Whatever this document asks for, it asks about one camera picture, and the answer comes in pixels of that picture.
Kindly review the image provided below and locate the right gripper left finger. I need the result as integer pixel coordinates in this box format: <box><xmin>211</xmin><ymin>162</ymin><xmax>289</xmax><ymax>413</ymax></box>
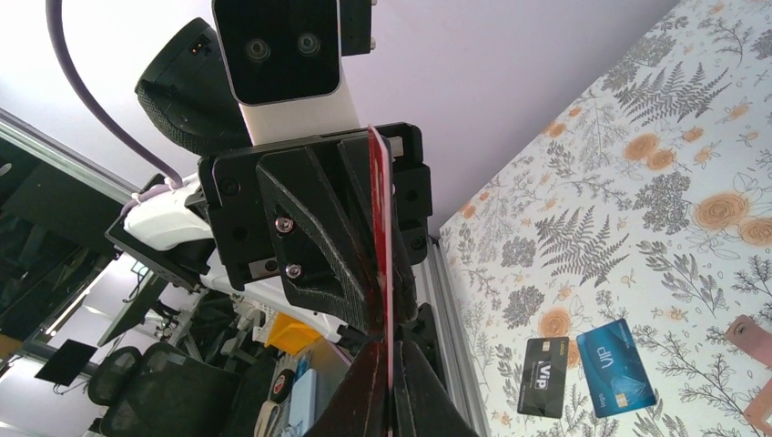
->
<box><xmin>306</xmin><ymin>340</ymin><xmax>389</xmax><ymax>437</ymax></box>

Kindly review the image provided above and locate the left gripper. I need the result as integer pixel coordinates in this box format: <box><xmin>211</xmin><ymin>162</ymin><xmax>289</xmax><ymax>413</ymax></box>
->
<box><xmin>198</xmin><ymin>128</ymin><xmax>418</xmax><ymax>335</ymax></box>

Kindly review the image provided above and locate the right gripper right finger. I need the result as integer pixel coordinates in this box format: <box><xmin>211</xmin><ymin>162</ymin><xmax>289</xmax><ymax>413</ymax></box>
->
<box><xmin>391</xmin><ymin>341</ymin><xmax>477</xmax><ymax>437</ymax></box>

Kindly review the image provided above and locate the red VIP card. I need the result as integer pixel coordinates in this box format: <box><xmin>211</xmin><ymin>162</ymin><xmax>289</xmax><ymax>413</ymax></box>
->
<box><xmin>368</xmin><ymin>125</ymin><xmax>395</xmax><ymax>390</ymax></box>

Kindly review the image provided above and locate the brown leather card holder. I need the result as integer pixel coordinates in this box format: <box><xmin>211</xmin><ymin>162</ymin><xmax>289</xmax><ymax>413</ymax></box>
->
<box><xmin>725</xmin><ymin>314</ymin><xmax>772</xmax><ymax>432</ymax></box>

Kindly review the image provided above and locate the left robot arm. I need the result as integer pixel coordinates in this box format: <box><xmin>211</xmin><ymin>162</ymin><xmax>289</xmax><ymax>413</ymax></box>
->
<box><xmin>107</xmin><ymin>18</ymin><xmax>354</xmax><ymax>341</ymax></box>

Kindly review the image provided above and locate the black VIP card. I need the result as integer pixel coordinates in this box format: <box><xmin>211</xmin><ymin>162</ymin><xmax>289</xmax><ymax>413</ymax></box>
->
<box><xmin>517</xmin><ymin>337</ymin><xmax>569</xmax><ymax>419</ymax></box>

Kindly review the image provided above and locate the blue card upper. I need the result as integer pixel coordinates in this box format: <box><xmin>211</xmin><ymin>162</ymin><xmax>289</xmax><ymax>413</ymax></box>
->
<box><xmin>576</xmin><ymin>319</ymin><xmax>657</xmax><ymax>419</ymax></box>

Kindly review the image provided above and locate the floral table mat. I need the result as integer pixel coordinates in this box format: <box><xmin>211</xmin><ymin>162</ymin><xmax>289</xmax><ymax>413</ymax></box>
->
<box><xmin>441</xmin><ymin>1</ymin><xmax>771</xmax><ymax>436</ymax></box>

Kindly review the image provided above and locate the aluminium rail frame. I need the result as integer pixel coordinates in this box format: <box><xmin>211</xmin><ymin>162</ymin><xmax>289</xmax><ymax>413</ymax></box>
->
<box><xmin>413</xmin><ymin>237</ymin><xmax>490</xmax><ymax>436</ymax></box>

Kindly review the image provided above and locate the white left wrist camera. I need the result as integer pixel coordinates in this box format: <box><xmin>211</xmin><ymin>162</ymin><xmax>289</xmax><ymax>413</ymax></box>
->
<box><xmin>212</xmin><ymin>0</ymin><xmax>361</xmax><ymax>147</ymax></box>

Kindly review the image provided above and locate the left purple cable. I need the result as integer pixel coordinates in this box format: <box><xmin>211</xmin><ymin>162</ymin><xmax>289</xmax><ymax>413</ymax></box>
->
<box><xmin>45</xmin><ymin>0</ymin><xmax>185</xmax><ymax>209</ymax></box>

